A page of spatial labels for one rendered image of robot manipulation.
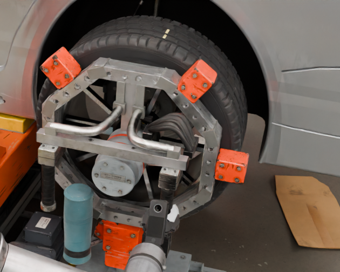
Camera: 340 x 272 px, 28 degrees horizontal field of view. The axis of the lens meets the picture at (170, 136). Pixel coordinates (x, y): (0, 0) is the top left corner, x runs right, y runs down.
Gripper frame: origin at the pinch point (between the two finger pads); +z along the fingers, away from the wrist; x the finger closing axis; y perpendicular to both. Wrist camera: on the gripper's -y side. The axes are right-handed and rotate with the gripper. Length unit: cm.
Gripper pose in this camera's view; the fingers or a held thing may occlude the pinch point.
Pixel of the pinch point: (167, 204)
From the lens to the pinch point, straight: 187.6
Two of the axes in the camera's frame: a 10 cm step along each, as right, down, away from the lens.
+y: -0.9, 8.6, 5.0
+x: 9.7, 1.8, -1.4
